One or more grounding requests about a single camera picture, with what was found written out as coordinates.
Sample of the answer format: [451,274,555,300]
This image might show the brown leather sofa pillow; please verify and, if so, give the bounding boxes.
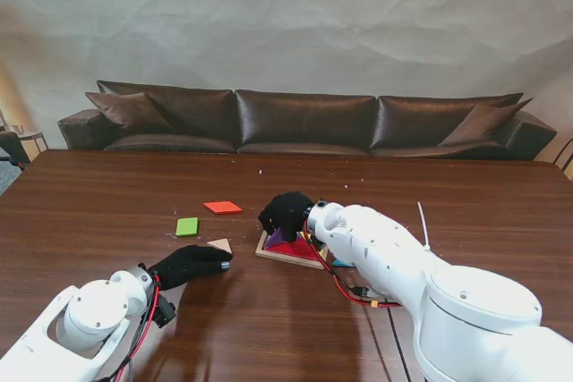
[437,97,535,149]
[84,91,176,135]

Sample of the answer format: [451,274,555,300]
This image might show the large red tangram triangle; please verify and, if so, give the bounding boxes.
[264,238,324,264]

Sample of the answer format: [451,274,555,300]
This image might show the green tangram square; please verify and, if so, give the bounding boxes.
[174,216,200,239]

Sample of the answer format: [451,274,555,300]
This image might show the white cable tie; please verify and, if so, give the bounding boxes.
[416,200,433,251]

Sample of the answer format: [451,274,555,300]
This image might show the red black left arm cables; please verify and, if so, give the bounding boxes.
[101,273,163,382]

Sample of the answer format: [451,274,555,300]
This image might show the purple tangram triangle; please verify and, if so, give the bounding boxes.
[263,226,299,250]

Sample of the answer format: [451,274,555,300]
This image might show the square wooden tangram tray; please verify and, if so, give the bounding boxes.
[254,227,326,271]

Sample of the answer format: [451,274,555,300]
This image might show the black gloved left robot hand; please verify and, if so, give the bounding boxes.
[149,244,235,292]

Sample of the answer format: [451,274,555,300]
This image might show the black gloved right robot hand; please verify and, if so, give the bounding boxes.
[258,191,315,244]

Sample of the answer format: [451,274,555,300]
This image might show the orange tangram parallelogram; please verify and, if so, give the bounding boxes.
[202,200,244,216]

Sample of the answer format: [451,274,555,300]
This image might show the small side table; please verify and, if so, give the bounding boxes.
[7,124,49,164]

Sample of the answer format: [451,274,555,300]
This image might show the red black right arm cables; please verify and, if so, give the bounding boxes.
[301,219,411,382]

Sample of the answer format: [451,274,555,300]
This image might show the natural wood tangram triangle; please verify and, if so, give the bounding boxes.
[206,238,235,255]

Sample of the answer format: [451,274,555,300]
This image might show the dark brown leather sofa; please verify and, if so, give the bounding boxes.
[56,80,558,162]

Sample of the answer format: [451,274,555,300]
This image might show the red black arm cables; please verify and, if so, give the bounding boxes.
[301,219,411,382]
[101,273,163,382]

